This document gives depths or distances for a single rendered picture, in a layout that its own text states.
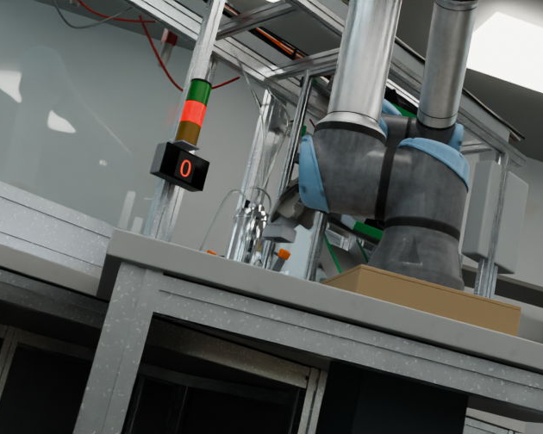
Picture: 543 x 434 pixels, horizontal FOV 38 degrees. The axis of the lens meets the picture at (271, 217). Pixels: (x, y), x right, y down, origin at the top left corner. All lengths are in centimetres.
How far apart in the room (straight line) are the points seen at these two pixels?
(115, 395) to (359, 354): 27
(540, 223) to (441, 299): 544
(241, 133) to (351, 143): 461
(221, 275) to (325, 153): 44
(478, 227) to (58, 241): 238
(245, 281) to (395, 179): 44
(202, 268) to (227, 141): 497
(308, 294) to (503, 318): 41
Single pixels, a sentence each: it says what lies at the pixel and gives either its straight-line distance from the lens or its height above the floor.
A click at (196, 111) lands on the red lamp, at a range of 181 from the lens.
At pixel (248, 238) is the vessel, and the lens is 273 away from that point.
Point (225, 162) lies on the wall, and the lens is 574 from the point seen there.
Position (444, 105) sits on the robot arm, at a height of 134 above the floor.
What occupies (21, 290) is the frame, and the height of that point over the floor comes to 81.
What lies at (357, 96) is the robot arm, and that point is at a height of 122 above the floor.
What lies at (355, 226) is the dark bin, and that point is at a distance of 189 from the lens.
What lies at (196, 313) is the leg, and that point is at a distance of 85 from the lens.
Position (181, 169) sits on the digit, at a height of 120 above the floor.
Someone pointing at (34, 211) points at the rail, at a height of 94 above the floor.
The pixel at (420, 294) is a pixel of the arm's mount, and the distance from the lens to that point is 114.
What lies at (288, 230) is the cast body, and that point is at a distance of 176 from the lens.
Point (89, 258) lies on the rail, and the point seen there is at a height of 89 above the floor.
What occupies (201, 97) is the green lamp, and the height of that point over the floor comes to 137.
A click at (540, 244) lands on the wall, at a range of 654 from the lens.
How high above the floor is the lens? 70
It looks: 15 degrees up
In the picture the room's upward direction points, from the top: 13 degrees clockwise
